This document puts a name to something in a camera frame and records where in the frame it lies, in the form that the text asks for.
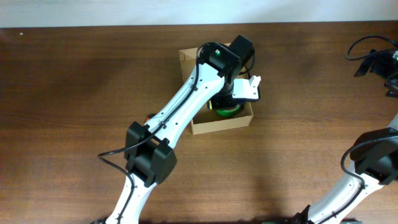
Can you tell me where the green tape roll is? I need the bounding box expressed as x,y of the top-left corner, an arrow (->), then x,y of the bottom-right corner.
216,105 -> 241,118

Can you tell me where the brown cardboard box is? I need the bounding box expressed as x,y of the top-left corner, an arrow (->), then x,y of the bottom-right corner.
178,48 -> 254,135

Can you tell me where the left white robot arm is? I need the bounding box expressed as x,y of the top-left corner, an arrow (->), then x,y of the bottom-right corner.
97,35 -> 260,223

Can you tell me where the orange utility knife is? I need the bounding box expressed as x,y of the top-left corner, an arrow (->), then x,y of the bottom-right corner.
146,113 -> 155,121

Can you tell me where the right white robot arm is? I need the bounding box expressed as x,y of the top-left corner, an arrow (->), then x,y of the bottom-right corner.
285,116 -> 397,223

